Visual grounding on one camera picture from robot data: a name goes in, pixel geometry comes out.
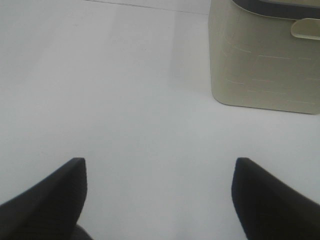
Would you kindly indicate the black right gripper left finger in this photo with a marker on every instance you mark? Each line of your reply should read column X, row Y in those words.
column 50, row 209

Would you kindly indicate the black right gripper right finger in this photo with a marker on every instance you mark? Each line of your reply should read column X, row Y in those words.
column 268, row 209

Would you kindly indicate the beige plastic storage bin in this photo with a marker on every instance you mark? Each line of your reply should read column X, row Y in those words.
column 266, row 54

